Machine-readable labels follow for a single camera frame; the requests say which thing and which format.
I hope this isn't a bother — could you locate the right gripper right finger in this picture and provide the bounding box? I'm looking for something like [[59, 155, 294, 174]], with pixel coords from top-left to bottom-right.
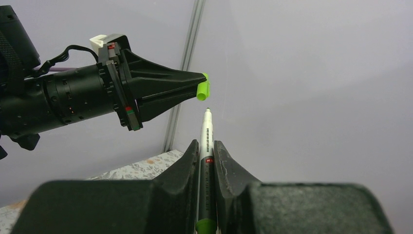
[[214, 141, 394, 234]]

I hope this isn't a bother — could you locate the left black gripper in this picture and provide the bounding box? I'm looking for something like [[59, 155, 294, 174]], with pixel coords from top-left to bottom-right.
[[96, 34, 206, 131]]

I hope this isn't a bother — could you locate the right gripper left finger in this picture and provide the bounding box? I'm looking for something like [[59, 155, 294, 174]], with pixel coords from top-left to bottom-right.
[[12, 140, 199, 234]]

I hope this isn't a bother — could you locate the green capped marker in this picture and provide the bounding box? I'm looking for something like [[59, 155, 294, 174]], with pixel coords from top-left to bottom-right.
[[195, 108, 218, 234]]

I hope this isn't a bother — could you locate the green marker cap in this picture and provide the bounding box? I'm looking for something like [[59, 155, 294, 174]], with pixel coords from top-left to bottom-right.
[[196, 73, 210, 101]]

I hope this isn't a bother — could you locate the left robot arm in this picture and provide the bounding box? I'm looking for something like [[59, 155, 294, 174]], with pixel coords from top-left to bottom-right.
[[0, 5, 210, 151]]

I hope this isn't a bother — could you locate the floral table mat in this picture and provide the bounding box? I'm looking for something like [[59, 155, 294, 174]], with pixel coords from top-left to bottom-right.
[[0, 149, 185, 234]]

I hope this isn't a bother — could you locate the left aluminium frame post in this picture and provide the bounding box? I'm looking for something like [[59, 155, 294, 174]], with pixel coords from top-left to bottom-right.
[[162, 0, 206, 153]]

